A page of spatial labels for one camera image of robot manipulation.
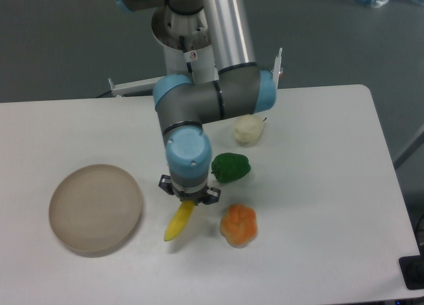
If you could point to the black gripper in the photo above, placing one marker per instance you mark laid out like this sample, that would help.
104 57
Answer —
199 194

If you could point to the yellow toy banana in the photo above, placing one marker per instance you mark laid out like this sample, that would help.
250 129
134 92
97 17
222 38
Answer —
179 220

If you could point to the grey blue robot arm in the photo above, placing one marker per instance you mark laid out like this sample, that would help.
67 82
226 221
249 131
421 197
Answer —
183 107

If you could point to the green toy bell pepper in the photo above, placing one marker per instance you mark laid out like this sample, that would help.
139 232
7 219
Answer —
229 167

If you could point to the orange toy bread roll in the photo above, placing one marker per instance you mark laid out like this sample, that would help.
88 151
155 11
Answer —
239 225

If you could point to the cream toy pear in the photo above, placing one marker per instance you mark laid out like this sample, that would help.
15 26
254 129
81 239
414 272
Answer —
248 129

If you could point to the beige round plate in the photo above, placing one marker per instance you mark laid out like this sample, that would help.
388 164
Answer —
95 209

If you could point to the black device at edge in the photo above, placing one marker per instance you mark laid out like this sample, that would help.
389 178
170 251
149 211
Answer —
412 271

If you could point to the white left mounting bracket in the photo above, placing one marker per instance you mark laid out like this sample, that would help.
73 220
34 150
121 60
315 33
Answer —
137 88

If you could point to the white mounting bracket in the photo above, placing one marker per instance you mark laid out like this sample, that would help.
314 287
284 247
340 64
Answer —
277 70
137 88

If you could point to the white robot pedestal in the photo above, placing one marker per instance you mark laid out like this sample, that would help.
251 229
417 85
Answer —
199 64

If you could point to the white right mounting bracket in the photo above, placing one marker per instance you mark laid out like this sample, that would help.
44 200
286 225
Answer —
277 70

